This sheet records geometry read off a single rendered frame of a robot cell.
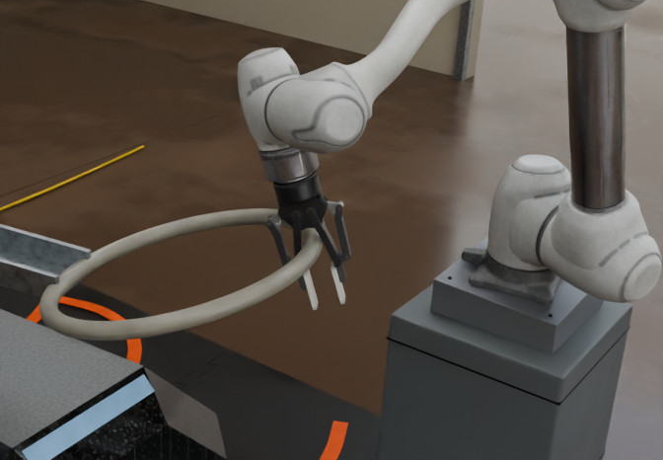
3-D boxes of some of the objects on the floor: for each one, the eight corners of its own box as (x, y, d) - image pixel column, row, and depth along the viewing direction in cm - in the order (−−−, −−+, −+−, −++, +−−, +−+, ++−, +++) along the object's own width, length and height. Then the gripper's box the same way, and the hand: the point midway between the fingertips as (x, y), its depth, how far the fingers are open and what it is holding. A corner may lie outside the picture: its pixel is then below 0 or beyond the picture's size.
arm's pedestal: (432, 500, 307) (466, 238, 275) (605, 579, 282) (663, 302, 250) (331, 605, 268) (356, 314, 236) (521, 708, 244) (578, 399, 211)
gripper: (345, 157, 186) (378, 284, 193) (247, 179, 188) (283, 304, 195) (343, 170, 179) (378, 302, 186) (241, 193, 181) (278, 323, 188)
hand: (325, 286), depth 190 cm, fingers open, 4 cm apart
